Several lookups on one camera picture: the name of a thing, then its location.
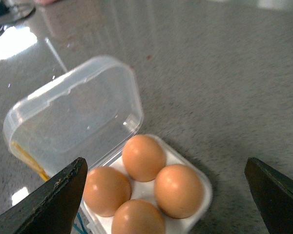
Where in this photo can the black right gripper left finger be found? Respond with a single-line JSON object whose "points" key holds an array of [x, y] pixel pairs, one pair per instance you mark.
{"points": [[52, 208]]}

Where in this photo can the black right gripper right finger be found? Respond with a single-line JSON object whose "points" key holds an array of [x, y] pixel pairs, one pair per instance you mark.
{"points": [[272, 193]]}

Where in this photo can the brown egg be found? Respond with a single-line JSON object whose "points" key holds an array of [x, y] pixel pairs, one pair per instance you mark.
{"points": [[138, 216]]}

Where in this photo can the brown egg front left slot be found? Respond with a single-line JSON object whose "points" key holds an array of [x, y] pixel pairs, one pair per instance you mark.
{"points": [[106, 189]]}

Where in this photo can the brown egg slot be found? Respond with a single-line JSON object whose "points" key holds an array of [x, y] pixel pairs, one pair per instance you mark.
{"points": [[143, 158], [178, 191], [106, 189]]}

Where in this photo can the clear plastic egg box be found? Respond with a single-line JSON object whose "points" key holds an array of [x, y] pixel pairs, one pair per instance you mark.
{"points": [[90, 112]]}

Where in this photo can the brown egg back right slot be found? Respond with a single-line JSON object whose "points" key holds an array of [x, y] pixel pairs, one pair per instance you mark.
{"points": [[178, 191]]}

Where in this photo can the brown egg back left slot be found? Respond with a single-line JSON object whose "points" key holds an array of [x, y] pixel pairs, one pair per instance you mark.
{"points": [[143, 158]]}

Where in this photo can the blue rubber band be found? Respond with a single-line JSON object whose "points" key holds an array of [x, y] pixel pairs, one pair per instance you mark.
{"points": [[80, 228]]}

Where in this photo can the yellow rubber band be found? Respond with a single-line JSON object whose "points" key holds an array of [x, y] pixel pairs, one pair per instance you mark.
{"points": [[26, 158]]}

